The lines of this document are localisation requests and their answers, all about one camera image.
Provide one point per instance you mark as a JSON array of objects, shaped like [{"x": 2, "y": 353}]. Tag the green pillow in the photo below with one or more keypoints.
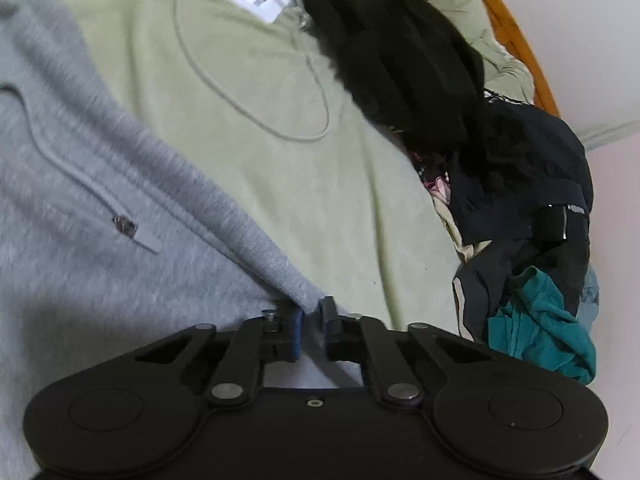
[{"x": 490, "y": 65}]

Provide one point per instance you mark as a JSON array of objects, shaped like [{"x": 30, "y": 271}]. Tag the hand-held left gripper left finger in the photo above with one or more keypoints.
[{"x": 296, "y": 332}]

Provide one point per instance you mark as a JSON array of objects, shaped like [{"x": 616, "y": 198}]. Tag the orange wooden headboard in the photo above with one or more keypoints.
[{"x": 525, "y": 55}]

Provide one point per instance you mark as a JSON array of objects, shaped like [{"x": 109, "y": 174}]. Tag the grey sweatpants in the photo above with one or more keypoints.
[{"x": 100, "y": 160}]

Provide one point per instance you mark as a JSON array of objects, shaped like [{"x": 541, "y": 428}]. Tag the dark pants with beige waistband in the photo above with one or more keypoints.
[{"x": 480, "y": 285}]

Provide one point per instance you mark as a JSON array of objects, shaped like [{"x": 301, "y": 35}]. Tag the beige cloth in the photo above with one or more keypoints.
[{"x": 450, "y": 225}]

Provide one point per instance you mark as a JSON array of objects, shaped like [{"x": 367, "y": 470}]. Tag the teal garment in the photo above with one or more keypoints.
[{"x": 540, "y": 330}]

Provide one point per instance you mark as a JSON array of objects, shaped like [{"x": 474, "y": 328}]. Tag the pink printed cloth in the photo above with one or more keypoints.
[{"x": 435, "y": 185}]

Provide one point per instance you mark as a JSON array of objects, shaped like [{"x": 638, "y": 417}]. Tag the blue-grey garment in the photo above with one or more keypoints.
[{"x": 590, "y": 295}]

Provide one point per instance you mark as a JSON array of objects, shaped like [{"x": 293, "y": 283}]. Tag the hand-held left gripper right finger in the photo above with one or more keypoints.
[{"x": 327, "y": 332}]

